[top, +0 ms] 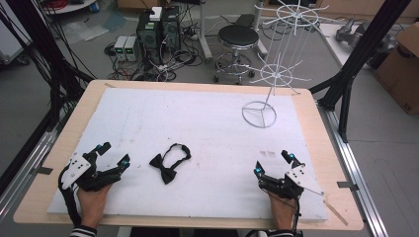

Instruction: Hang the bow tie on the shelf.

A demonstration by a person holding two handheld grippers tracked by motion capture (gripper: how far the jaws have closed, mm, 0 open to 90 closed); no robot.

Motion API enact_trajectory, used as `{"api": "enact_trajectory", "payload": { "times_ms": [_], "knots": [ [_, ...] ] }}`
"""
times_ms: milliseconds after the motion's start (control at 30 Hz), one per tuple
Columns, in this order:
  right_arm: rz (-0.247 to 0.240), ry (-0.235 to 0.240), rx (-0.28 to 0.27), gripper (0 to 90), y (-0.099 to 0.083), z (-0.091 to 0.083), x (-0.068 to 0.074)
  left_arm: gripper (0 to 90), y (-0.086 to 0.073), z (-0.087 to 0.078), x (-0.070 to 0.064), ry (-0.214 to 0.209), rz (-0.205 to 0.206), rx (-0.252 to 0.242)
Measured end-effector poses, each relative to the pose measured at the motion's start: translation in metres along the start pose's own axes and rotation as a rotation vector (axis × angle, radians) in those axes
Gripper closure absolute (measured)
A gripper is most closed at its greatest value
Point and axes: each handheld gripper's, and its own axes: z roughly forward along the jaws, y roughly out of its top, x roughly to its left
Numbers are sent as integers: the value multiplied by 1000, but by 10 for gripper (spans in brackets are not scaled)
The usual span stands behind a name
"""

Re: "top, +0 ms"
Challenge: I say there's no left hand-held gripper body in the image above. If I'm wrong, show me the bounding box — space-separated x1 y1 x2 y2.
60 151 124 193

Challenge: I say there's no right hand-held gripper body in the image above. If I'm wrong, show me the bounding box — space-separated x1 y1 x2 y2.
258 164 316 200

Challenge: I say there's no black bow tie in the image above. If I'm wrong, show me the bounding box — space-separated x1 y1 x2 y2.
148 142 193 186

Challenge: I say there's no person's right hand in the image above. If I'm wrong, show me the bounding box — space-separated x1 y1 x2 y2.
268 193 297 231

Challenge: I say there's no person's left hand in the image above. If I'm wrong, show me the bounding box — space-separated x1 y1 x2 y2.
76 183 114 229

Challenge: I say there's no thin metal rod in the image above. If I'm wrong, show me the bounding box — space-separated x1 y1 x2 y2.
301 185 326 198

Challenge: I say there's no thin wooden stick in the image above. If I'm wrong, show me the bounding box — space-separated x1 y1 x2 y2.
323 197 350 228

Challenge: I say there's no person's right striped sleeve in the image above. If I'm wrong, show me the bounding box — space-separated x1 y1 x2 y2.
265 228 294 237

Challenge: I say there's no person's striped sleeve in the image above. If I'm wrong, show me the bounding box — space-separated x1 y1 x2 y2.
68 224 99 237
265 228 294 237

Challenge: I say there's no white foam mat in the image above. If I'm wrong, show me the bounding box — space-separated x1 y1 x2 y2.
46 86 329 222

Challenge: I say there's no person's left striped sleeve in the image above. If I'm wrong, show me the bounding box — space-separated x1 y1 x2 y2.
68 224 99 237

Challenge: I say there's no grey bench power supply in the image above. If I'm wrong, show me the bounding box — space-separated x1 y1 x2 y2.
124 36 140 63
113 35 128 62

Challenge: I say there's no clear plastic sheet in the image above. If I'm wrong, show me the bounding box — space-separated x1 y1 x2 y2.
61 20 111 44

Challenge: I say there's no black computer tower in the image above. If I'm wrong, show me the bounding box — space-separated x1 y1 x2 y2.
135 10 165 66
160 5 183 53

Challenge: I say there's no black round stool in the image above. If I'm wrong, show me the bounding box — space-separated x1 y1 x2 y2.
212 24 262 85

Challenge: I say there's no brown cardboard box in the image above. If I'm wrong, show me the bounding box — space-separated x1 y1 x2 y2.
373 22 419 117

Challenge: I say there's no grey machine part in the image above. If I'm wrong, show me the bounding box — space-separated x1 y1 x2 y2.
334 17 400 55

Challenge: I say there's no white desk leg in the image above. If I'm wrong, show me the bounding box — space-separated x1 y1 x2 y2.
197 0 215 64

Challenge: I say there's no white round table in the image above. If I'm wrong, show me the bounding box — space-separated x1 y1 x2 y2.
41 0 101 16

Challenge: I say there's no black sleeved gripper cable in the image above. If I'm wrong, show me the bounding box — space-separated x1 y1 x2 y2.
57 169 83 227

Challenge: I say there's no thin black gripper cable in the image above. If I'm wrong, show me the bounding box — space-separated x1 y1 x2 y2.
293 197 302 237

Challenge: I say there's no white wire display rack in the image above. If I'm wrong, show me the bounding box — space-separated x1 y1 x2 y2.
241 0 331 129

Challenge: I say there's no aluminium rail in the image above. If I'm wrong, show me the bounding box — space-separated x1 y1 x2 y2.
0 107 72 222
316 101 391 237

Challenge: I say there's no tangle of floor cables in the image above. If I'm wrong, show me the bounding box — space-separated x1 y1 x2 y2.
103 19 207 83

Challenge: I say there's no black metal frame stand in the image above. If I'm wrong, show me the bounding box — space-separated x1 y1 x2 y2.
0 0 97 196
308 0 413 144

